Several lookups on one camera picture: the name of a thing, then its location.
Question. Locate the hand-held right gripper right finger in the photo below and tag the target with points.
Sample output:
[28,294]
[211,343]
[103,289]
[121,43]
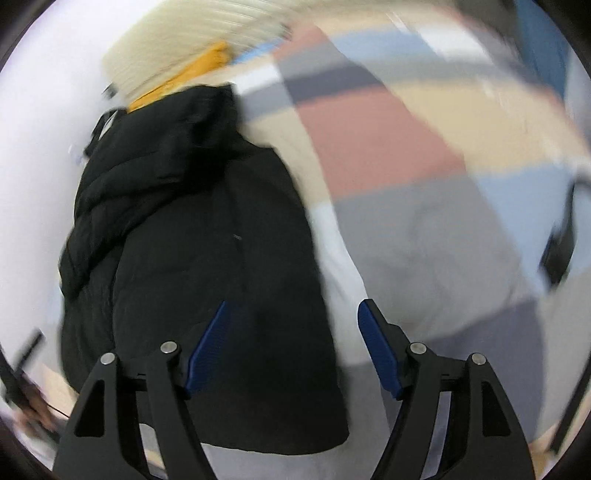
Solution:
[378,346]

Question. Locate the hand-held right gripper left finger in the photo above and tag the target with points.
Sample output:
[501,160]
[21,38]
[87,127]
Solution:
[210,350]

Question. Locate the black puffer jacket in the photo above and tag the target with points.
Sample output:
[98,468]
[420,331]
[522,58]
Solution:
[198,221]

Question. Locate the checkered bed blanket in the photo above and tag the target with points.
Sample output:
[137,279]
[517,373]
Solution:
[415,184]

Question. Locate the dark object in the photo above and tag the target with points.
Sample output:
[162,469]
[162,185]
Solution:
[561,240]

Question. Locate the yellow crown pillow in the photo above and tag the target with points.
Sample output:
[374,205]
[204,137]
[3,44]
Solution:
[184,78]

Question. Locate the cream quilted headboard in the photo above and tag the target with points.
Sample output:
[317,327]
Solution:
[184,41]

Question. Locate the blue hanging cloth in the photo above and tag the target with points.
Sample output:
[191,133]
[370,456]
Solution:
[542,41]

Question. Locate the grey wall outlet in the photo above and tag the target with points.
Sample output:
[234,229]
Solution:
[110,90]

